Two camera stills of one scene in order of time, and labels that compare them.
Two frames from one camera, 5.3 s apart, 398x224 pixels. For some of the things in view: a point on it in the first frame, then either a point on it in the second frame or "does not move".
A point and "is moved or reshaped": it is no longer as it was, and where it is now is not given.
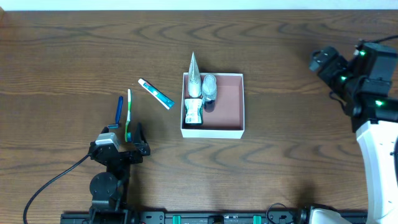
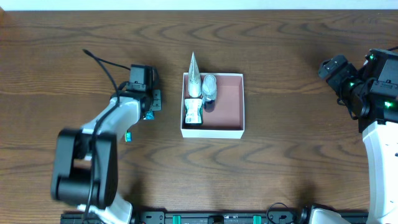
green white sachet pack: x=193 y=114 does not move
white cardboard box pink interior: x=222 y=118 does not move
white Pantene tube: x=194 y=88 does not move
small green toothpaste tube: x=154 y=93 is moved or reshaped
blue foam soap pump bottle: x=209 y=90 does not move
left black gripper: x=125 y=154 to x=156 y=99
